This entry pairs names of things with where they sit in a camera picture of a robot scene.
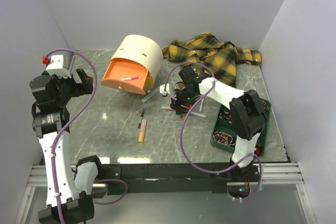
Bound green highlighter near organizer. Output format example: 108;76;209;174
141;87;160;103

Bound white pen yellow cap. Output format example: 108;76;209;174
190;112;207;118

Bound green compartment tray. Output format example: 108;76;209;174
210;105;268;157

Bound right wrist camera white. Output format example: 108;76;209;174
159;83;170;97

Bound dark floral hair band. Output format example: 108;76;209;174
261;100;269;112

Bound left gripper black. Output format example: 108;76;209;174
46;68;92;105

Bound pink top drawer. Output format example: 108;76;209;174
101;58;152;94

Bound dark patterned hair band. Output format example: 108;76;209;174
218;111;232;124

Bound brown patterned hair band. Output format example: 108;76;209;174
213;131;236;147

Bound cream round drawer organizer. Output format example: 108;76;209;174
110;35;163;82

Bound yellow drawer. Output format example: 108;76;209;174
145;76;153;89

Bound orange black hair band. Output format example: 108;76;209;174
255;143;264;157

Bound white pen pink cap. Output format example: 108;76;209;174
121;76;139;81

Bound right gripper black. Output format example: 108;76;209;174
170;87;197;116

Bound purple pastel marker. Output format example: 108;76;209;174
161;106;173;110

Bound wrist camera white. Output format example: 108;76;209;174
159;83;170;97
43;53;73;79

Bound white pen orange cap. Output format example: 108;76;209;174
199;100;204;114

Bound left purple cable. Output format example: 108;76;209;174
43;48;129;224

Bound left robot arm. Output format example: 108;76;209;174
29;69;105;223

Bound orange pink highlighter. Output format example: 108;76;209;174
138;119;147;143

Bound yellow plaid shirt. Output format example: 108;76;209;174
162;33;261;87

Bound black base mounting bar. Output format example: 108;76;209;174
96;163;259;194

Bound black thin pen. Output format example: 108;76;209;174
138;104;146;129

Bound aluminium rail frame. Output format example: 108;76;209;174
15;49;316;224

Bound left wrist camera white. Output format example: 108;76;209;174
43;53;73;79

